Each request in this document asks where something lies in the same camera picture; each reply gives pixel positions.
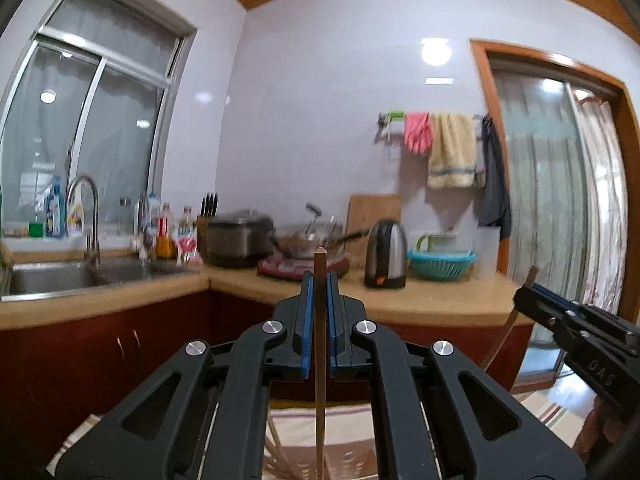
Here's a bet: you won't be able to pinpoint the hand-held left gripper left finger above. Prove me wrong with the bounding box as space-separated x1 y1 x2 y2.
52 270 317 480

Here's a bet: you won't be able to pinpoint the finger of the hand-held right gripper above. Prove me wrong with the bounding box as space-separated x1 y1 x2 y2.
530 283 585 309
513 286 600 357

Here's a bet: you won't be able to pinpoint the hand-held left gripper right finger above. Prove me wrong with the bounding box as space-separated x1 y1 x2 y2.
326 271 586 480

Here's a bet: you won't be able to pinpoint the translucent plastic utensil basket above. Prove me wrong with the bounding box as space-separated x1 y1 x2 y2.
262 437 386 480

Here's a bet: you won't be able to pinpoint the person's right hand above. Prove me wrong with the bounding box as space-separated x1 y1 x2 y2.
574 391 623 467

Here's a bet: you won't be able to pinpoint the red induction cooker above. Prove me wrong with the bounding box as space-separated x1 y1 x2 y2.
257 255 351 280

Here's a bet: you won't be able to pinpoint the steel wok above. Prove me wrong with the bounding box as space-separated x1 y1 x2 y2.
272 229 372 262

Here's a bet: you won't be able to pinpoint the white plastic pitcher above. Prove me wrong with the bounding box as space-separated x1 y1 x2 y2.
472 225 502 281

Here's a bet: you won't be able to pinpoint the steel electric kettle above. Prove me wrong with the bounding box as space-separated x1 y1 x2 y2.
363 219 408 290

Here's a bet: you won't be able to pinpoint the patterned curtain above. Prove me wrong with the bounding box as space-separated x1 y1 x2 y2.
572 92 632 323

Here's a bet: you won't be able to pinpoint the glass wok lid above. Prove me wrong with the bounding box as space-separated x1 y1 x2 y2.
300 203 342 241

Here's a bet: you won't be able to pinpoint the dark rice cooker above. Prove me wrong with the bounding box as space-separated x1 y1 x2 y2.
205 210 276 268

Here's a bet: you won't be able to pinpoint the glass sliding door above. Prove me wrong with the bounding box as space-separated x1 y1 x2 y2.
492 67 631 386

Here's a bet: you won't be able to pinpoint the teal plastic colander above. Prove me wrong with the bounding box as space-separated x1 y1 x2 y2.
407 249 477 282

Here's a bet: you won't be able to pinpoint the wooden cutting board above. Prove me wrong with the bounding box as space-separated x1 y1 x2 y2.
346 194 403 242

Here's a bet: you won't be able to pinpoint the dark grey cloth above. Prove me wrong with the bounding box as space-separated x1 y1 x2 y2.
477 115 512 241

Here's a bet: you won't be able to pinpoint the red and white packet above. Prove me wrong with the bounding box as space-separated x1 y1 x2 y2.
175 230 202 266

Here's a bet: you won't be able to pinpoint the knife block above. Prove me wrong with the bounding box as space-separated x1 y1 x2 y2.
196 192 221 256

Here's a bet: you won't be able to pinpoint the orange oil bottle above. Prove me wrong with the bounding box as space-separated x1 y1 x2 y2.
156 203 177 259

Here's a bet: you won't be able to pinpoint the beige towel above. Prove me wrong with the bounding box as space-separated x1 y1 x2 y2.
426 112 478 191

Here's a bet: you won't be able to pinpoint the white seasoning bottle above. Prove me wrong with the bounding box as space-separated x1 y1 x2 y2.
145 195 161 246

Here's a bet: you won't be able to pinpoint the red kitchen cabinet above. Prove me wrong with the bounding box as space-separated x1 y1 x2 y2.
0 265 536 461

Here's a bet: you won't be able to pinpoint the pink rubber gloves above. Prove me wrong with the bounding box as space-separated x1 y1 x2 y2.
404 111 434 156

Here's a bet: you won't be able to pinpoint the steel faucet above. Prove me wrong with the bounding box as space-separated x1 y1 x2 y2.
66 175 102 266

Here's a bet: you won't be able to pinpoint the white cleaner bottle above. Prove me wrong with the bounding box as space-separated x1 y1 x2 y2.
65 195 85 238

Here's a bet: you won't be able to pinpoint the steel sink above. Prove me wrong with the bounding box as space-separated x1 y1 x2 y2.
0 257 196 297

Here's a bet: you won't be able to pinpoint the sliding window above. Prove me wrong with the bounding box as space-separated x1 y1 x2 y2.
0 0 198 241

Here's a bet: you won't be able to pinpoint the blue detergent bottle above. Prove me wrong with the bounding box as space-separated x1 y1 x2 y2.
45 177 64 238

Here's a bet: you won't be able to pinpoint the white pot green handle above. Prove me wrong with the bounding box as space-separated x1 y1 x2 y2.
416 230 473 255

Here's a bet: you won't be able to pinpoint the metal towel rail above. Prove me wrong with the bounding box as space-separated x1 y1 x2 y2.
377 112 488 130

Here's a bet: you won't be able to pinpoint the wooden door frame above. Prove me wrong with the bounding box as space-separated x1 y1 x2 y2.
469 39 640 396

